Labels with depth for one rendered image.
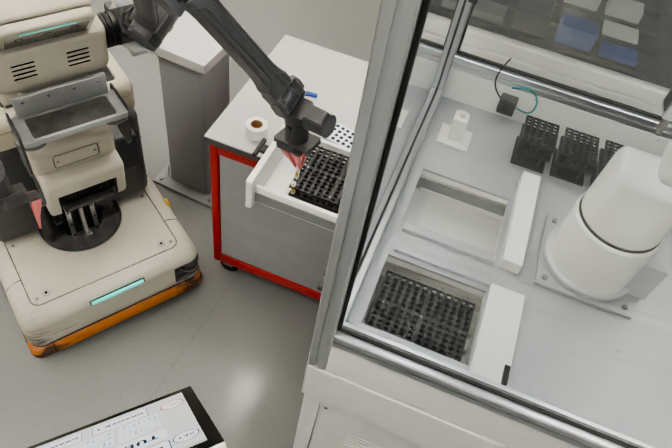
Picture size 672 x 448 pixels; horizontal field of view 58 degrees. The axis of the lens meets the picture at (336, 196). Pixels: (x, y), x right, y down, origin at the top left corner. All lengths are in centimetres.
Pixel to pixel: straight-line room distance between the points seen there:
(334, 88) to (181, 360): 112
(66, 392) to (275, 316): 77
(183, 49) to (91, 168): 65
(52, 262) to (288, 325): 87
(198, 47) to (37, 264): 93
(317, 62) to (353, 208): 142
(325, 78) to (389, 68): 150
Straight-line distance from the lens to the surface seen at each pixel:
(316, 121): 138
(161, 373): 233
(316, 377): 133
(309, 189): 161
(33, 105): 163
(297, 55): 228
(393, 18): 67
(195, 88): 236
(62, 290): 223
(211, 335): 239
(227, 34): 123
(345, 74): 222
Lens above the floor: 211
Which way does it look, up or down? 49 degrees down
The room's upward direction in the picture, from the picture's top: 11 degrees clockwise
